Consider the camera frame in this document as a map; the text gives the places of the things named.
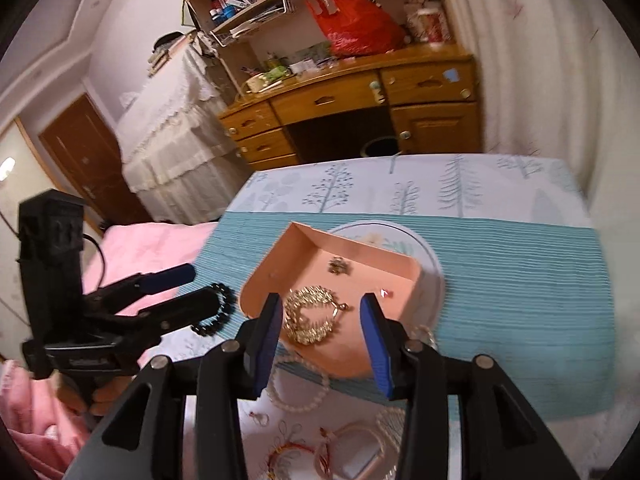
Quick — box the red plastic bag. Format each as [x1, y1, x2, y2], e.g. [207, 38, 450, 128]
[306, 0, 407, 58]

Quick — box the brown wooden door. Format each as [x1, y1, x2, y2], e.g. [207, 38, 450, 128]
[37, 92, 151, 226]

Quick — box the person's left hand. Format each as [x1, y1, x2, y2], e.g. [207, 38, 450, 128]
[62, 372, 133, 418]

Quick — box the pearl strand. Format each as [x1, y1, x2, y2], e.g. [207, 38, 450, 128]
[412, 324, 440, 353]

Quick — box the red string bracelet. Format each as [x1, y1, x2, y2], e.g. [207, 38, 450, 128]
[267, 422, 331, 480]

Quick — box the black bead bracelet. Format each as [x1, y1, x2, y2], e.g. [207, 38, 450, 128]
[191, 282, 237, 337]

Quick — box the pink jewelry tray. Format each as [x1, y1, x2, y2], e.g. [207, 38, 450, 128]
[240, 221, 425, 378]

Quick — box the white jar with red print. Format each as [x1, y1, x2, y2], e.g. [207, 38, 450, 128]
[405, 2, 446, 43]

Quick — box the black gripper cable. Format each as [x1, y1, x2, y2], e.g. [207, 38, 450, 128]
[82, 232, 107, 291]

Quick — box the teal ribbed placemat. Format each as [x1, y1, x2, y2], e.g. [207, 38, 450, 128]
[192, 210, 616, 421]

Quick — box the white wire basket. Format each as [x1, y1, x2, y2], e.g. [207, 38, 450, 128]
[210, 0, 296, 48]

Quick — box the pink bangle bracelet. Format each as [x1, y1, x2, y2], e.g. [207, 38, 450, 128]
[320, 422, 386, 480]

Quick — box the white round plate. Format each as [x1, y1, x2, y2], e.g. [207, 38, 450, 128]
[325, 220, 446, 341]

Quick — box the white lace furniture cover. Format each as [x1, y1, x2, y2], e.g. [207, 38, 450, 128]
[115, 40, 251, 223]

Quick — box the pink blanket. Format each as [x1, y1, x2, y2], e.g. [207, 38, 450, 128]
[0, 220, 221, 480]

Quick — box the gold leaf necklace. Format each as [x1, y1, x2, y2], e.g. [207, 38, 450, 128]
[282, 285, 351, 346]

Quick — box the dark waste bin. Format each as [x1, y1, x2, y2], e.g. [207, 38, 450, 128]
[360, 136, 405, 158]

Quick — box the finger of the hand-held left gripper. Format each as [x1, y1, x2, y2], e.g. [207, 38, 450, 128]
[86, 263, 197, 312]
[129, 285, 222, 334]

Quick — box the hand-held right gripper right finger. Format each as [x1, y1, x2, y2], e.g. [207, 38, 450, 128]
[359, 292, 581, 480]

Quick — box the wooden desk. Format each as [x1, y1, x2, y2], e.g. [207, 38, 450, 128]
[217, 45, 483, 171]

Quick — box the white curtain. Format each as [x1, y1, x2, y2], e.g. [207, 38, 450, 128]
[435, 0, 640, 221]

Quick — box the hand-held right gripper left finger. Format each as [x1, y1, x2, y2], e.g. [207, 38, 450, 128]
[62, 292, 286, 480]

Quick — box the white pearl bracelet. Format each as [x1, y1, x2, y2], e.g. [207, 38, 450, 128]
[267, 352, 331, 413]

